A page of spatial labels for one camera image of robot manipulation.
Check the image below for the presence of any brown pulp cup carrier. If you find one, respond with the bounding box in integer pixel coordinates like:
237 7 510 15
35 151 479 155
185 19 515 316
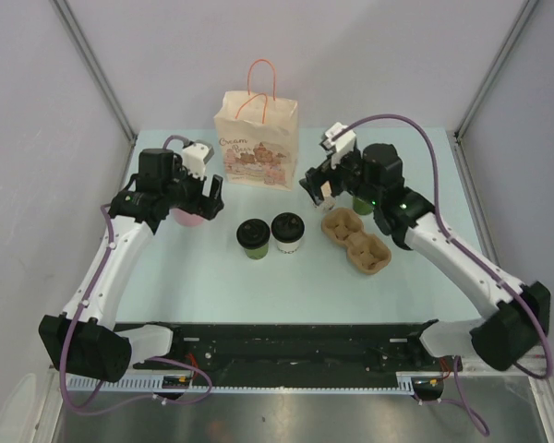
321 208 391 275

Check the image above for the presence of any white slotted cable duct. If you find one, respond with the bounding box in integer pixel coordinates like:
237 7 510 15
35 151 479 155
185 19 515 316
66 375 415 396

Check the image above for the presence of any printed paper takeout bag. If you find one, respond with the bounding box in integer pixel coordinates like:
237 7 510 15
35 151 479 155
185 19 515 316
213 69 299 191

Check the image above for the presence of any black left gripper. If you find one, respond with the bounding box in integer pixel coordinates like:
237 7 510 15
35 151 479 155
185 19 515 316
162 158 223 220

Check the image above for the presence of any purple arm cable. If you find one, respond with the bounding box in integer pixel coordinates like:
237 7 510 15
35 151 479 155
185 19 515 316
331 114 554 437
57 134 213 419

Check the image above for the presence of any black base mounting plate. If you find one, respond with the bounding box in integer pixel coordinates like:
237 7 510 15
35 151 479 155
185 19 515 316
166 323 455 389

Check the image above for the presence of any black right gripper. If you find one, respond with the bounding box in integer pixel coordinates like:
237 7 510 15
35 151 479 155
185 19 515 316
300 146 381 206

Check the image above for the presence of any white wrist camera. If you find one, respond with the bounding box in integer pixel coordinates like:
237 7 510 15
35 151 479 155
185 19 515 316
320 122 356 169
181 140 214 181

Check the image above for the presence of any green paper cup stack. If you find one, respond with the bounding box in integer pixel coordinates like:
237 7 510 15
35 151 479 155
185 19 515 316
352 196 373 216

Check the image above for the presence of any white paper cup stack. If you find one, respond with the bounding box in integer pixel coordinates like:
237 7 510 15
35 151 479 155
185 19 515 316
315 181 336 213

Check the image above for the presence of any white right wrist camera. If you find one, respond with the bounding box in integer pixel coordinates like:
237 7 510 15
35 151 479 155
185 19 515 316
320 122 356 169

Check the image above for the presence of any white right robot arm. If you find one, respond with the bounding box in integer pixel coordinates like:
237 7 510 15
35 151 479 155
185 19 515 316
300 140 550 371

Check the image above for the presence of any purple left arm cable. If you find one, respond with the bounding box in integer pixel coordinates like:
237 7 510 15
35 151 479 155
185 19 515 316
57 134 213 419

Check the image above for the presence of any black cup lid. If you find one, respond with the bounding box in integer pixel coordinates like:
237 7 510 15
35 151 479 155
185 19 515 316
271 212 305 243
236 219 271 249

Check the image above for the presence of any pink straw holder cup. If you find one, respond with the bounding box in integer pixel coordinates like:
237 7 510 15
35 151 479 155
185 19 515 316
171 209 205 227

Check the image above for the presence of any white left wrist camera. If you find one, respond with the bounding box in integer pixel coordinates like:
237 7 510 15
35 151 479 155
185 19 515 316
181 140 214 181

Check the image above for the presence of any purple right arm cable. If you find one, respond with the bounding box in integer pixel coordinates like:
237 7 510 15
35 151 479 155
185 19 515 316
331 114 554 437

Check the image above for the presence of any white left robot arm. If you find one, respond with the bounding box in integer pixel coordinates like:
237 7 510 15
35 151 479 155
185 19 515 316
39 141 224 382

